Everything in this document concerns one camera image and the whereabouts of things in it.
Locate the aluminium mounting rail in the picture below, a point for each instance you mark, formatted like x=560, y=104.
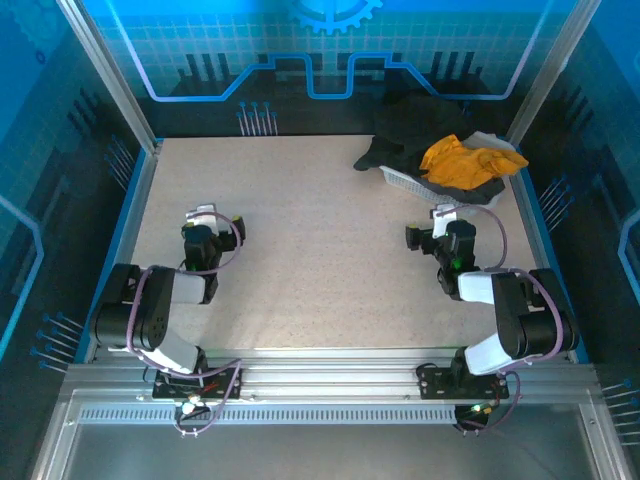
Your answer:
x=325, y=375

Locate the white plastic basket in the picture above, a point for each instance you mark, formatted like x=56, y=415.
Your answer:
x=400, y=180

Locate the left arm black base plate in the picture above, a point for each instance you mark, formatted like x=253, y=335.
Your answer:
x=162, y=390

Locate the grey metal tray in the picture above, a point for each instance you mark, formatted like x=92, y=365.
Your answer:
x=325, y=450

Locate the aluminium frame post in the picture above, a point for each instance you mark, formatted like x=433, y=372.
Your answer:
x=115, y=85
x=550, y=70

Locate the black t-shirt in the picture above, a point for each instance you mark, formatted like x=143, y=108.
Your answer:
x=420, y=125

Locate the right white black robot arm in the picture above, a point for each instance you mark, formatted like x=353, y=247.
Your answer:
x=525, y=320

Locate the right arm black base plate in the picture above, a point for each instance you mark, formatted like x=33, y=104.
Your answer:
x=432, y=382

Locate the orange t-shirt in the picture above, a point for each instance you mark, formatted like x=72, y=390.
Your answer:
x=465, y=165

